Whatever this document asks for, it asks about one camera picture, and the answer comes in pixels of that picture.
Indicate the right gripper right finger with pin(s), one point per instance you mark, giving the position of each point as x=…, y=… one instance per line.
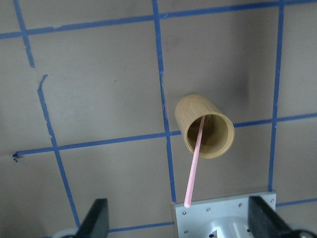
x=264, y=222

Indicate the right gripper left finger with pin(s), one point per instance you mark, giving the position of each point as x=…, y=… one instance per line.
x=96, y=222

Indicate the pink chopstick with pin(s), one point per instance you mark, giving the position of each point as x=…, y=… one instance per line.
x=191, y=180

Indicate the bamboo cylinder holder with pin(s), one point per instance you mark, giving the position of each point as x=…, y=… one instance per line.
x=218, y=131

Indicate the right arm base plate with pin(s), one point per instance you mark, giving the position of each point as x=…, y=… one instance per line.
x=225, y=217

